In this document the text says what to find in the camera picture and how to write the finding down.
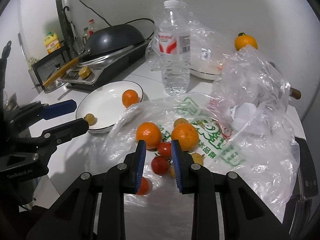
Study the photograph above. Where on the black dish rack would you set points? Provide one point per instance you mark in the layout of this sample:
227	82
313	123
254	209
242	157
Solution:
48	65

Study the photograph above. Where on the red label sauce bottle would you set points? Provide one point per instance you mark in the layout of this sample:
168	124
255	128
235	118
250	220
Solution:
92	28

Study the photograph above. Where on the white round plate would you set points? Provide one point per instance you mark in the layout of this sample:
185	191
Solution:
105	104

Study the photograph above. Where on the red cherry tomato one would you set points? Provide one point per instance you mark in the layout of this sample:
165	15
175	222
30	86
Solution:
164	149

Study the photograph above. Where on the mandarin orange two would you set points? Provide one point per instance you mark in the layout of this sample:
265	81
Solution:
187	136

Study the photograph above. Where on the bagged white bowl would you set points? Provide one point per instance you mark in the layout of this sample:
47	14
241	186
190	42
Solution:
208	48

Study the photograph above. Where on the mandarin orange three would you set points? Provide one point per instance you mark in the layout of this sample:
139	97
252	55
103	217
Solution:
150	133

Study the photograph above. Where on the red cherry tomato two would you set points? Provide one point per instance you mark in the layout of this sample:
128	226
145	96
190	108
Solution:
160	165

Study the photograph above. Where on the steel induction cooker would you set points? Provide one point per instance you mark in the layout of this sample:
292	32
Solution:
104	68

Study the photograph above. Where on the clear plastic water bottle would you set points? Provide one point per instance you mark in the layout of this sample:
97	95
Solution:
174	46

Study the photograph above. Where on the large orange by wall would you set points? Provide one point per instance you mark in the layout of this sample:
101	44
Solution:
243	40

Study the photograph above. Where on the yellow cooking oil jug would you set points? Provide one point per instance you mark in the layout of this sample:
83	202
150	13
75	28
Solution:
52	42

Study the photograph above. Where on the brown longan three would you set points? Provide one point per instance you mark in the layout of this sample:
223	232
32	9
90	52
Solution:
90	118

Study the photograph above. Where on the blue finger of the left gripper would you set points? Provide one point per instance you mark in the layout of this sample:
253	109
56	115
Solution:
58	109
65	132

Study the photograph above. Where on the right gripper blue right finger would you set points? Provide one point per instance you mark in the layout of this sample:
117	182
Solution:
180	166

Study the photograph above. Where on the crumpled clear plastic bag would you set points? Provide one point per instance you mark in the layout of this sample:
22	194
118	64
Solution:
247	77

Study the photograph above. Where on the brown longan one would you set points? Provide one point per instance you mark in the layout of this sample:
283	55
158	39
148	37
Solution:
180	121

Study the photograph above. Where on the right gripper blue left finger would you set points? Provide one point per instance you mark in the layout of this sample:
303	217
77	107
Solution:
137	166

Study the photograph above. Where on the mandarin orange one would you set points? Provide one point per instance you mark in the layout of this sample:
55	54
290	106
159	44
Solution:
130	97

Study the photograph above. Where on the black wok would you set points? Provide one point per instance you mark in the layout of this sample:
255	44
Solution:
104	41

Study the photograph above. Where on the clear oil bottle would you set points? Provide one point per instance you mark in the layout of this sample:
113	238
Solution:
85	36

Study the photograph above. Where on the printed clear plastic bag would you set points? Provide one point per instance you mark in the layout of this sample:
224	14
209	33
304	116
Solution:
262	149

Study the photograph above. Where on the brown longan two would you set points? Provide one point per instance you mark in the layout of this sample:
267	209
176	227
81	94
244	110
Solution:
198	158

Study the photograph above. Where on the red cherry tomato three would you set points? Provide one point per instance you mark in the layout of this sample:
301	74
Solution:
144	187

